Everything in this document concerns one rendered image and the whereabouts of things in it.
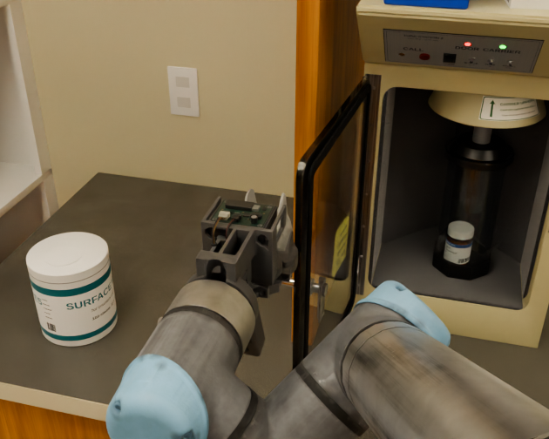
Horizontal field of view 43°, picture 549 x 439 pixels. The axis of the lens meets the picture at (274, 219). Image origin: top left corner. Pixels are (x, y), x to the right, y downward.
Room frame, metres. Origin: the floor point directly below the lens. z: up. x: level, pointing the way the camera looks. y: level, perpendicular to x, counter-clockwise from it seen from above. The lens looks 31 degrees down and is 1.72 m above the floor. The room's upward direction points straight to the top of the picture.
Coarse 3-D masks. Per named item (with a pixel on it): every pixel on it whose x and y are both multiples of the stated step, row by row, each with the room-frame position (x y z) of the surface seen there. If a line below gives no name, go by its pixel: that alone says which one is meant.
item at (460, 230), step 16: (448, 144) 1.04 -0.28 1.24; (448, 160) 1.03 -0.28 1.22; (464, 160) 0.98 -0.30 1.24; (480, 160) 0.98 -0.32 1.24; (496, 160) 0.98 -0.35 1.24; (448, 176) 1.02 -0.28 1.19; (464, 176) 0.99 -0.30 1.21; (480, 176) 0.98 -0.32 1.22; (496, 176) 0.98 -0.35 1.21; (448, 192) 1.01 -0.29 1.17; (464, 192) 0.98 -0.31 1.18; (480, 192) 0.98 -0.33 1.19; (496, 192) 0.98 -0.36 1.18; (448, 208) 1.00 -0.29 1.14; (464, 208) 0.98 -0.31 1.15; (480, 208) 0.98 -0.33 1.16; (496, 208) 0.99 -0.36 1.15; (448, 224) 1.00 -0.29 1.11; (464, 224) 0.98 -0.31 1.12; (480, 224) 0.98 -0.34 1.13; (448, 240) 0.99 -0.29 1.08; (464, 240) 0.98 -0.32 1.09; (480, 240) 0.98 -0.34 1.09; (448, 256) 0.99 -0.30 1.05; (464, 256) 0.98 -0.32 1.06; (480, 256) 0.98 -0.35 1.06
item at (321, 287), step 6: (312, 282) 0.70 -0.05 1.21; (318, 282) 0.70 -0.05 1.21; (324, 282) 0.70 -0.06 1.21; (312, 288) 0.70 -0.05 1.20; (318, 288) 0.70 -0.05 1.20; (324, 288) 0.69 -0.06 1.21; (318, 294) 0.70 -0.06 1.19; (324, 294) 0.69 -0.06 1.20; (318, 300) 0.70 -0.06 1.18; (324, 300) 0.71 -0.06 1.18; (318, 306) 0.70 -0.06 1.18; (318, 312) 0.69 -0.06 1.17; (318, 318) 0.69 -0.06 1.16
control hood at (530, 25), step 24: (480, 0) 0.88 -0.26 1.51; (504, 0) 0.88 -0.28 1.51; (360, 24) 0.87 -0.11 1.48; (384, 24) 0.86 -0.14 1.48; (408, 24) 0.85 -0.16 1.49; (432, 24) 0.84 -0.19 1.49; (456, 24) 0.83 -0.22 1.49; (480, 24) 0.82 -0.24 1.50; (504, 24) 0.81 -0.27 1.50; (528, 24) 0.81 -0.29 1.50; (504, 72) 0.89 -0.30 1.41
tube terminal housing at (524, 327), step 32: (384, 64) 0.96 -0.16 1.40; (512, 96) 0.91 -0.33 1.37; (544, 96) 0.90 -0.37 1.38; (544, 224) 0.92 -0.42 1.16; (544, 256) 0.89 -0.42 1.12; (544, 288) 0.89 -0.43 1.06; (448, 320) 0.92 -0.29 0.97; (480, 320) 0.91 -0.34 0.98; (512, 320) 0.90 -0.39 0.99; (544, 320) 0.89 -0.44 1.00
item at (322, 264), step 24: (336, 120) 0.79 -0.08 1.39; (360, 120) 0.90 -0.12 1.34; (312, 144) 0.72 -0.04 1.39; (336, 144) 0.79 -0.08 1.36; (360, 144) 0.91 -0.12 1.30; (336, 168) 0.80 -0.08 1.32; (360, 168) 0.92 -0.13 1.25; (336, 192) 0.80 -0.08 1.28; (336, 216) 0.81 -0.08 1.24; (312, 240) 0.70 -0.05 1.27; (336, 240) 0.81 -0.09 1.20; (312, 264) 0.71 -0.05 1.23; (336, 264) 0.82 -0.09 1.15; (336, 288) 0.83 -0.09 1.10; (312, 312) 0.71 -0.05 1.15; (336, 312) 0.84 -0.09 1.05; (312, 336) 0.72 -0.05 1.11
